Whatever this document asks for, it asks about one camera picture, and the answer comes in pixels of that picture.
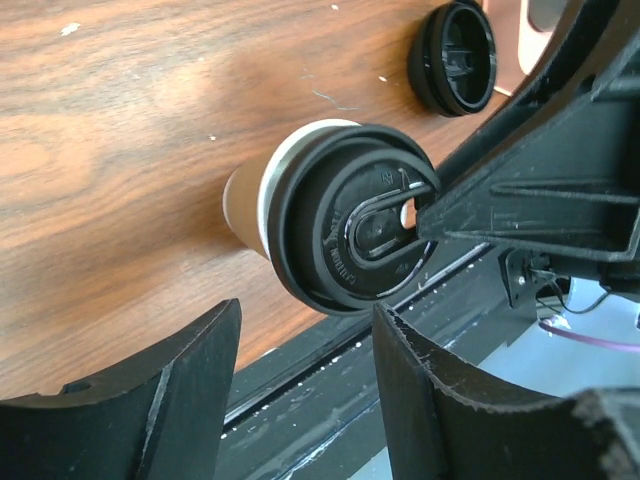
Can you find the salmon pink tray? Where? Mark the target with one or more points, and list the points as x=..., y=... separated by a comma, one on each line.
x=522, y=30

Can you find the black coffee cup lid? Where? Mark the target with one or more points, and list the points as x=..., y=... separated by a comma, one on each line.
x=334, y=224

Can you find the brown paper coffee cup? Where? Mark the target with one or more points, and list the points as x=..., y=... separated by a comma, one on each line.
x=249, y=190

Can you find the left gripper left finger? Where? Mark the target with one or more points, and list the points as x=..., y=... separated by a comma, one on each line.
x=157, y=414

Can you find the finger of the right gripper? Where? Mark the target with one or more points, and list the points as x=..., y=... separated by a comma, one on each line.
x=578, y=32
x=560, y=178

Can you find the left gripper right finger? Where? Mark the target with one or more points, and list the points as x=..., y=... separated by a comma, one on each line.
x=444, y=418

